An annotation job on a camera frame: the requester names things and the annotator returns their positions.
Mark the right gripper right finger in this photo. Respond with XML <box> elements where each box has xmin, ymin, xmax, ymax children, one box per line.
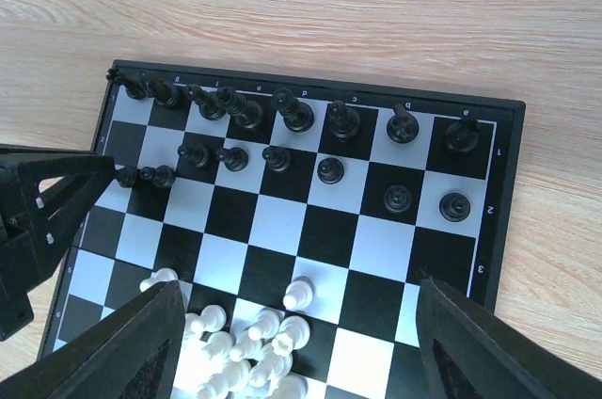
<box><xmin>416</xmin><ymin>279</ymin><xmax>601</xmax><ymax>398</ymax></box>

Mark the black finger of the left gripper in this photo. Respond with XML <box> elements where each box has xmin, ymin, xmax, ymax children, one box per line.
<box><xmin>1</xmin><ymin>144</ymin><xmax>116</xmax><ymax>342</ymax></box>

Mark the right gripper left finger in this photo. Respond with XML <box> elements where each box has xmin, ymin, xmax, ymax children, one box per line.
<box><xmin>1</xmin><ymin>280</ymin><xmax>185</xmax><ymax>398</ymax></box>

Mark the black pawn h file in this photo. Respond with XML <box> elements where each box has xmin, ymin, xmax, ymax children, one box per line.
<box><xmin>115</xmin><ymin>166</ymin><xmax>138</xmax><ymax>188</ymax></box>

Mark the black pawn g file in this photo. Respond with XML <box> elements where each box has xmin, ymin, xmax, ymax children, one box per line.
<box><xmin>140</xmin><ymin>165</ymin><xmax>176</xmax><ymax>189</ymax></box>

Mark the pile of white chess pieces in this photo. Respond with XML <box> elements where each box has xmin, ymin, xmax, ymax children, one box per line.
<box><xmin>139</xmin><ymin>267</ymin><xmax>315</xmax><ymax>399</ymax></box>

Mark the black rook at h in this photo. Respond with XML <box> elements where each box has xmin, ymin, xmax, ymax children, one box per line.
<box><xmin>105</xmin><ymin>68</ymin><xmax>149</xmax><ymax>101</ymax></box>

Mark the black pawn a file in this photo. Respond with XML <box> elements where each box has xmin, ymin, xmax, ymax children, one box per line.
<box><xmin>439</xmin><ymin>192</ymin><xmax>471</xmax><ymax>222</ymax></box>

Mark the black knight at g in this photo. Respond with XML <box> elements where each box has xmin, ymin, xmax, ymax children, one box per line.
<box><xmin>141</xmin><ymin>74</ymin><xmax>182</xmax><ymax>109</ymax></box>

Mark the black pawn f file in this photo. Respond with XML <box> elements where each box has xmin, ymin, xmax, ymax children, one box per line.
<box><xmin>177</xmin><ymin>144</ymin><xmax>211</xmax><ymax>168</ymax></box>

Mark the black pawn b file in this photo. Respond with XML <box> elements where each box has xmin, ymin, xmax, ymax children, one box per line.
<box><xmin>383</xmin><ymin>184</ymin><xmax>412</xmax><ymax>215</ymax></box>

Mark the white pawn standing alone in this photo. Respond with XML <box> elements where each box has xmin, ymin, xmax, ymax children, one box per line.
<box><xmin>282</xmin><ymin>277</ymin><xmax>315</xmax><ymax>311</ymax></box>

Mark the black bishop at f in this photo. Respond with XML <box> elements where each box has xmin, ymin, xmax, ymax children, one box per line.
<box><xmin>184</xmin><ymin>84</ymin><xmax>226</xmax><ymax>120</ymax></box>

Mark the black pawn e file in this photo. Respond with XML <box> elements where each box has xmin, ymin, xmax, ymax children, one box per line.
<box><xmin>215</xmin><ymin>147</ymin><xmax>248</xmax><ymax>172</ymax></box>

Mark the folding black white chessboard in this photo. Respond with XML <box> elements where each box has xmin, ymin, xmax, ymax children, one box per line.
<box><xmin>40</xmin><ymin>60</ymin><xmax>526</xmax><ymax>398</ymax></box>

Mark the black rook at a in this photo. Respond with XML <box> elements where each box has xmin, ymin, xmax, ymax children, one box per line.
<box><xmin>444</xmin><ymin>117</ymin><xmax>480</xmax><ymax>153</ymax></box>

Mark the black king at e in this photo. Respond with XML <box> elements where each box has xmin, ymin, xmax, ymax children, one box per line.
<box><xmin>215</xmin><ymin>87</ymin><xmax>263</xmax><ymax>130</ymax></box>

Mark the black pawn c file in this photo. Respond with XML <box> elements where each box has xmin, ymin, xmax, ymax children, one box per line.
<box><xmin>317</xmin><ymin>157</ymin><xmax>344</xmax><ymax>184</ymax></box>

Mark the black knight at b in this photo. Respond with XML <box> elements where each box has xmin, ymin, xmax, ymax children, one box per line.
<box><xmin>387</xmin><ymin>104</ymin><xmax>420</xmax><ymax>144</ymax></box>

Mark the black pawn d file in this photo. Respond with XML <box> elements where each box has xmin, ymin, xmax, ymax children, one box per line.
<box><xmin>261</xmin><ymin>146</ymin><xmax>292</xmax><ymax>173</ymax></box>

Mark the black bishop at c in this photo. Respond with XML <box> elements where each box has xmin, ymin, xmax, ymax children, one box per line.
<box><xmin>326</xmin><ymin>101</ymin><xmax>361</xmax><ymax>142</ymax></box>

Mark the black queen at d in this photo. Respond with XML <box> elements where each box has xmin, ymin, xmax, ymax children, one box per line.
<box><xmin>271</xmin><ymin>88</ymin><xmax>314</xmax><ymax>133</ymax></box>

